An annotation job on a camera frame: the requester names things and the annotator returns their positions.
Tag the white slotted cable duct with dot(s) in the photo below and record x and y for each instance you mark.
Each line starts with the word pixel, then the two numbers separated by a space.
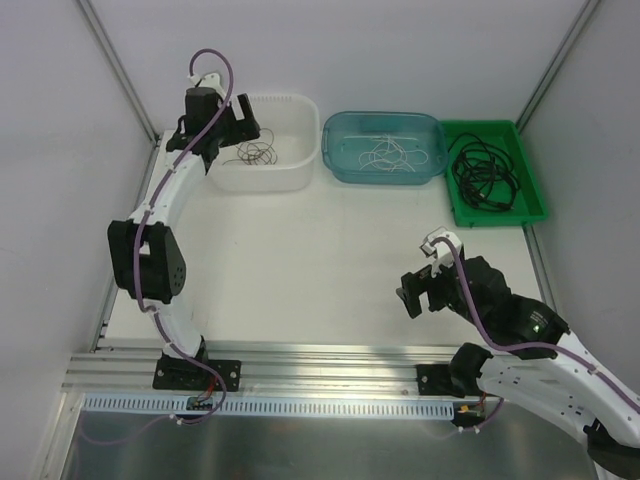
pixel 265 406

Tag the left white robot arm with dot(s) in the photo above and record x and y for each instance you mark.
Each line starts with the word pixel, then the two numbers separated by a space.
pixel 146 259

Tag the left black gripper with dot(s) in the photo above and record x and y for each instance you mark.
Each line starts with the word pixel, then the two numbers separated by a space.
pixel 242 120

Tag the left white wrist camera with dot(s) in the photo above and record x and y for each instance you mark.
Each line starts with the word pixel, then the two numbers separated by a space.
pixel 211 80

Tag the aluminium mounting rail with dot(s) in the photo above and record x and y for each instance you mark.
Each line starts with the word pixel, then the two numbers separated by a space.
pixel 268 369

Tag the aluminium frame post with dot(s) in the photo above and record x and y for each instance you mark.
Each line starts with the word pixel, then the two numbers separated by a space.
pixel 578 26
pixel 98 32

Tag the right aluminium frame post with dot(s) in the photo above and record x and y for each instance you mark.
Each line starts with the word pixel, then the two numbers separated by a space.
pixel 578 26

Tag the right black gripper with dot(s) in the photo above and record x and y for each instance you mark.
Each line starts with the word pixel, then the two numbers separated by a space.
pixel 423 286

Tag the white plastic tub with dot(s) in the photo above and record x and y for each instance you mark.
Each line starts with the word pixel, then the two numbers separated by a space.
pixel 282 158

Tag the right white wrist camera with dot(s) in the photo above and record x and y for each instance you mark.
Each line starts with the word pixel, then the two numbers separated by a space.
pixel 438 247

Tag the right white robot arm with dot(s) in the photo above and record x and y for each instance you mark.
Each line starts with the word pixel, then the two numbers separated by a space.
pixel 529 356

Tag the teal transparent plastic container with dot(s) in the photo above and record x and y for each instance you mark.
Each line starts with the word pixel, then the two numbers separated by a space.
pixel 384 148

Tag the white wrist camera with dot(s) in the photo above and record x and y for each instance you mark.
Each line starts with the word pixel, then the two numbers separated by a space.
pixel 211 80
pixel 438 247

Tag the green plastic tray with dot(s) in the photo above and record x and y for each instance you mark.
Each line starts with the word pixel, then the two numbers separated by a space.
pixel 490 180

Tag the left aluminium frame post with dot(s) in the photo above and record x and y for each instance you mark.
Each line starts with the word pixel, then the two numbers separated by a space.
pixel 98 32

